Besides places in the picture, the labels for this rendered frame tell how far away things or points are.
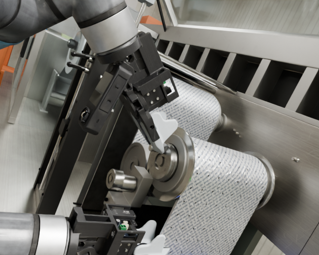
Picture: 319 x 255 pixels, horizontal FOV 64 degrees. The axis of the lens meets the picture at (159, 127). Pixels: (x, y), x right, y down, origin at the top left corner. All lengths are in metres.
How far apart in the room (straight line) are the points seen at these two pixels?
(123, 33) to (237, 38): 0.68
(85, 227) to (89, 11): 0.30
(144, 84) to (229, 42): 0.66
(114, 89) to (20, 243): 0.24
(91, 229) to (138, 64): 0.26
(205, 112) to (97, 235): 0.46
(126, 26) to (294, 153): 0.52
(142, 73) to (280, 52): 0.53
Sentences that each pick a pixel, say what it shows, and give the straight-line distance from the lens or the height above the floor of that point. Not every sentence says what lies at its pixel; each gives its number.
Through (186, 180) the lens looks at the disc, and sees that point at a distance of 0.46.
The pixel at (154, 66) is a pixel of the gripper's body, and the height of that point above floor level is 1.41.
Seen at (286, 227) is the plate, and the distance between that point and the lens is 0.73.
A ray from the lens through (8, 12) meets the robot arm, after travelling 0.32.
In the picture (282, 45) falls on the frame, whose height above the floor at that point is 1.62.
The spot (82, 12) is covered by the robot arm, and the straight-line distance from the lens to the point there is 0.37.
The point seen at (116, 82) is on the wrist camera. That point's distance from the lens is 0.39.
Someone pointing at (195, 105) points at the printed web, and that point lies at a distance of 0.73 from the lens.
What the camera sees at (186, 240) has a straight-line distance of 0.58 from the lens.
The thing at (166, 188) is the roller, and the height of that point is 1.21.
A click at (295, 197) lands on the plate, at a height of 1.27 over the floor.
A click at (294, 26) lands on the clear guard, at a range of 0.89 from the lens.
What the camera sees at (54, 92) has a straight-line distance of 1.41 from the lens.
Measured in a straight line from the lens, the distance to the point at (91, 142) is 1.20.
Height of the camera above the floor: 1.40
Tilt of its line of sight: 10 degrees down
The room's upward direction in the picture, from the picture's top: 24 degrees clockwise
